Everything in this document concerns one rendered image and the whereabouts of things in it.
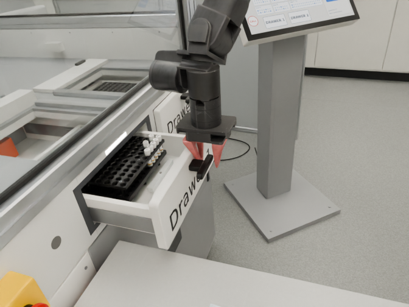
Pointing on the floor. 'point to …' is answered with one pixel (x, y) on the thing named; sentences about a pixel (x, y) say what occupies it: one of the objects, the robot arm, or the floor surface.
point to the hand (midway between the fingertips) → (209, 161)
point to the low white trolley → (204, 284)
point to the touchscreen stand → (279, 150)
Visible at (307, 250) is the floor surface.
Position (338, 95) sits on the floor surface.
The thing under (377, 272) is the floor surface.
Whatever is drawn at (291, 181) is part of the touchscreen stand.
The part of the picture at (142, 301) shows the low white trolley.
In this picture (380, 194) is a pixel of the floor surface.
